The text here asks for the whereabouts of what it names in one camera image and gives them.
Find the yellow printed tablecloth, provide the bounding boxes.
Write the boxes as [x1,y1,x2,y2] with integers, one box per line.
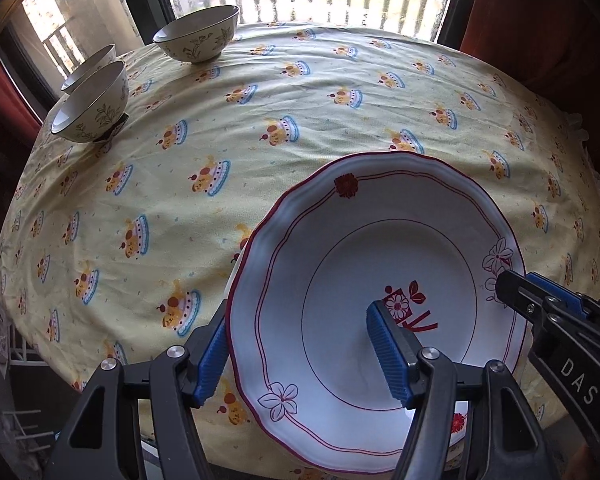
[0,20,600,480]

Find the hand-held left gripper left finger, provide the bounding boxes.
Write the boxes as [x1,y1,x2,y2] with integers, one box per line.
[55,300,231,480]

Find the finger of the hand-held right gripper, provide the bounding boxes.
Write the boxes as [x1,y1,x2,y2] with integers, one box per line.
[495,270,556,318]
[527,272,600,321]

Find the white wire rack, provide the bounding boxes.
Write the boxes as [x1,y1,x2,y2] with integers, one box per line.
[0,285,56,456]

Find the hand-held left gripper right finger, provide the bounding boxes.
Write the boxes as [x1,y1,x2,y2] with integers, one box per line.
[366,300,561,480]

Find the red curtain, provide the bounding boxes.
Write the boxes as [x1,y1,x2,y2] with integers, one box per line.
[457,0,600,161]
[0,52,46,136]

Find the beige floral ceramic bowl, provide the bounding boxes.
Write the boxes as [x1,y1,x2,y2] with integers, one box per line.
[50,61,129,143]
[152,5,241,65]
[60,44,117,92]

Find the white plate red floral print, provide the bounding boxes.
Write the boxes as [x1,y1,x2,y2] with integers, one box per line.
[226,151,528,476]

